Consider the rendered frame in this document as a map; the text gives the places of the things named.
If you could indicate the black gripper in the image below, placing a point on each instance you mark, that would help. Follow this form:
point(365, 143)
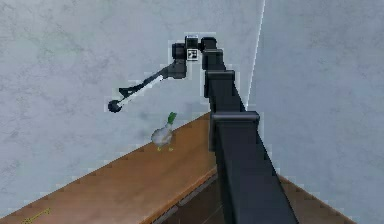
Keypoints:
point(178, 68)

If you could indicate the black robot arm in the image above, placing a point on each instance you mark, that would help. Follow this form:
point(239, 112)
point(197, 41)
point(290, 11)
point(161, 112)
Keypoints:
point(246, 173)

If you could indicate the grey duck with green head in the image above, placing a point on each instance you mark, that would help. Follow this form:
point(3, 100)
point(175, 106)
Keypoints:
point(162, 135)

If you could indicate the brown wooden chest of drawers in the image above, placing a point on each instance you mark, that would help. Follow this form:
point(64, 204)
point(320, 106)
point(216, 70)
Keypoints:
point(116, 186)

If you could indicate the thin yellow key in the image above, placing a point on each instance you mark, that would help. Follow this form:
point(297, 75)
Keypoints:
point(36, 216)

